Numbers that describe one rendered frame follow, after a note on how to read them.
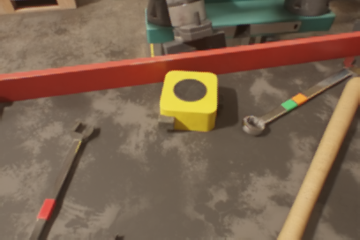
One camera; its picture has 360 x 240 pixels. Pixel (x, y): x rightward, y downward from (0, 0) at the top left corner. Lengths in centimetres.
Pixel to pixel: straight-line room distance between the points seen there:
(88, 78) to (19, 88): 10
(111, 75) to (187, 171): 18
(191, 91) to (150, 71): 9
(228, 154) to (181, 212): 9
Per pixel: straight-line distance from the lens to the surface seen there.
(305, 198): 31
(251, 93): 42
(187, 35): 52
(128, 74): 41
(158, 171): 32
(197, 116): 34
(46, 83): 43
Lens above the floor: 118
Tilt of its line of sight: 46 degrees down
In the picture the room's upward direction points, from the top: straight up
